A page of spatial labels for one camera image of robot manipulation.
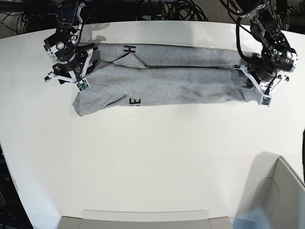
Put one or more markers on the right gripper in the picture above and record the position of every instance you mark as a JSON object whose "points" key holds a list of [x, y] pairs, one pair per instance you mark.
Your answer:
{"points": [[75, 63]]}

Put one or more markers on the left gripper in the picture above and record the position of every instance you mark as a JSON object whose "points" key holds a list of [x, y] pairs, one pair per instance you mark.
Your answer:
{"points": [[251, 81]]}

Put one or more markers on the grey T-shirt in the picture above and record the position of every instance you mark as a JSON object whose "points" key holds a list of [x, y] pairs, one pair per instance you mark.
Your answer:
{"points": [[151, 74]]}

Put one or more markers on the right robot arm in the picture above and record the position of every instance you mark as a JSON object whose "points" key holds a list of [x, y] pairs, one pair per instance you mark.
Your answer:
{"points": [[69, 30]]}

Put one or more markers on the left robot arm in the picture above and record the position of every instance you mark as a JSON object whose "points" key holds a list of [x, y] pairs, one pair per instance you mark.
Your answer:
{"points": [[277, 54]]}

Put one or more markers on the blue blurred object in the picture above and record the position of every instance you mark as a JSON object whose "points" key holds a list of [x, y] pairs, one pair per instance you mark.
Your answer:
{"points": [[252, 218]]}

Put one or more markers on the grey chair at bottom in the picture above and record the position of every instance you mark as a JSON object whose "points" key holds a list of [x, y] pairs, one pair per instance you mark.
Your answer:
{"points": [[97, 219]]}

